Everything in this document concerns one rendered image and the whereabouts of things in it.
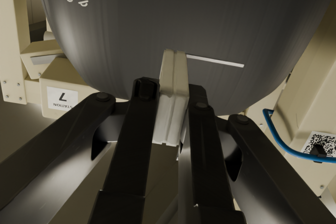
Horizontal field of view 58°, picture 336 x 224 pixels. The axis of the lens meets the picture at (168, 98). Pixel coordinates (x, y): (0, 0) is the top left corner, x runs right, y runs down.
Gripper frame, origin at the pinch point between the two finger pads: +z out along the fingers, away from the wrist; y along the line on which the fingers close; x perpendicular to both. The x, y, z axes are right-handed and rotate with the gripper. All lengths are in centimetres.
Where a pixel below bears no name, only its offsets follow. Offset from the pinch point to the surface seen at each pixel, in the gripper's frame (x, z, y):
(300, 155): -23.5, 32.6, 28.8
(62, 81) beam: -31, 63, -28
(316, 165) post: -27, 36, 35
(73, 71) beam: -30, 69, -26
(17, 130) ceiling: -203, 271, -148
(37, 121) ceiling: -200, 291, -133
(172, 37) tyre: 0.0, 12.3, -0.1
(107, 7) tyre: 1.8, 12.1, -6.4
